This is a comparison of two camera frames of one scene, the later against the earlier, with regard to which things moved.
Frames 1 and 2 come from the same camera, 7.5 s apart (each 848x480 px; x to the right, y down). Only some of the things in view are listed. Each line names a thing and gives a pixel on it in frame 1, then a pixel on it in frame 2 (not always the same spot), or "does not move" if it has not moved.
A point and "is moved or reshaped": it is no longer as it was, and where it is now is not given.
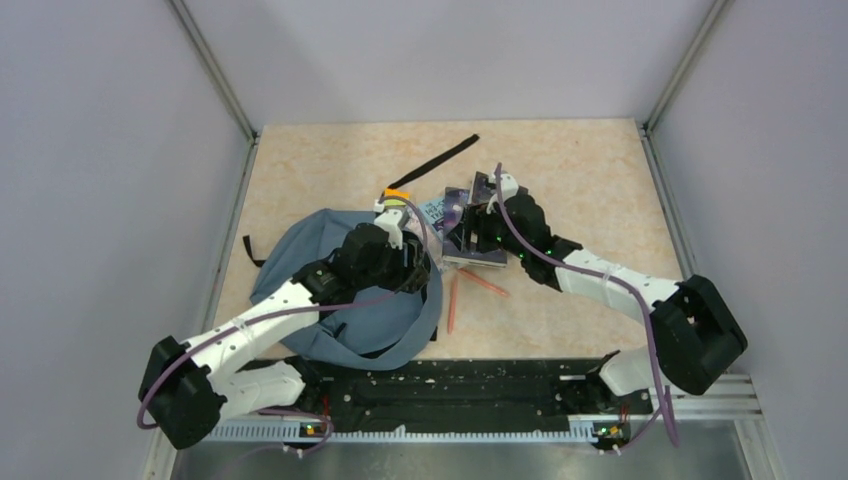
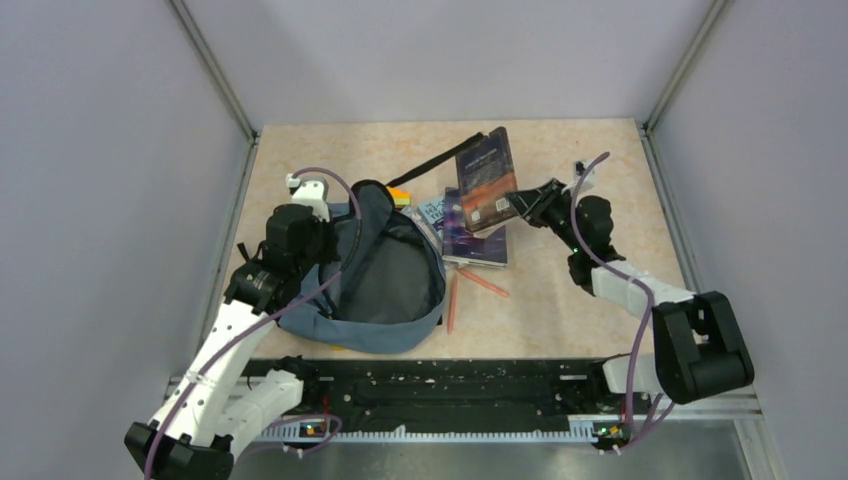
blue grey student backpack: (381, 331) is moved or reshaped
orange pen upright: (452, 308) does not move
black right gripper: (476, 219) → (533, 203)
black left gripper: (406, 276) → (328, 229)
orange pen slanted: (484, 282) does not move
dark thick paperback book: (456, 200) → (487, 176)
